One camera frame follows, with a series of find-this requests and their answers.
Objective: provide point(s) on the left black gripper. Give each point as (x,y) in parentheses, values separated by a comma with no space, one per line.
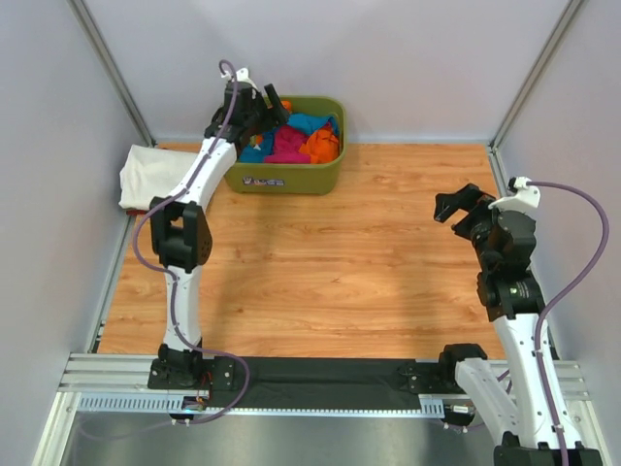
(279,113)

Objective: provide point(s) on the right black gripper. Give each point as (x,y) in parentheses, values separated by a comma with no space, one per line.
(481,200)

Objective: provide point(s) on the blue t shirt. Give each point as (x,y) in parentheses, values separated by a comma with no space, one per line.
(305,123)

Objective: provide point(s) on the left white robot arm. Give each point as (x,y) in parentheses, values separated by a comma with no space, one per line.
(181,237)

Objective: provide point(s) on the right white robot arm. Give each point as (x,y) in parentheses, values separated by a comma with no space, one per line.
(526,417)

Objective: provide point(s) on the pink t shirt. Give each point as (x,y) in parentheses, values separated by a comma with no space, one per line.
(283,146)

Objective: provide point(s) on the olive green plastic tub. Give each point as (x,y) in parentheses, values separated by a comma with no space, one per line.
(315,179)

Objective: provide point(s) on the orange t shirt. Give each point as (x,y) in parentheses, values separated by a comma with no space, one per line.
(322,145)

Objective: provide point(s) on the folded white t shirt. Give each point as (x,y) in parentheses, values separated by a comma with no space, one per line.
(149,173)

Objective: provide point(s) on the black cloth strip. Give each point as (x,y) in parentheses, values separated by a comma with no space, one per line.
(326,383)

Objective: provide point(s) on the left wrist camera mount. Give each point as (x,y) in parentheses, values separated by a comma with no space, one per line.
(241,76)

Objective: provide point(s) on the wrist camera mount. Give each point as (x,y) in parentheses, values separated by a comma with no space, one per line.
(241,76)
(523,197)

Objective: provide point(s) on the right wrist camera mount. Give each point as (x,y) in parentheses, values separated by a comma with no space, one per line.
(523,197)

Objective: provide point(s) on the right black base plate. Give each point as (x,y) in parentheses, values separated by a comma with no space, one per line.
(426,378)

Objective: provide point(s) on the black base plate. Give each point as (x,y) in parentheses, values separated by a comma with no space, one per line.
(198,373)
(426,378)

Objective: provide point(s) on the white slotted cable duct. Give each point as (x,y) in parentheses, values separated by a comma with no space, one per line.
(181,405)

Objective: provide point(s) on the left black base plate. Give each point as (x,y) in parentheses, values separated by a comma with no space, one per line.
(198,373)

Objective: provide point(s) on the aluminium frame rail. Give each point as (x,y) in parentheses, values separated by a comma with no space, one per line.
(92,372)

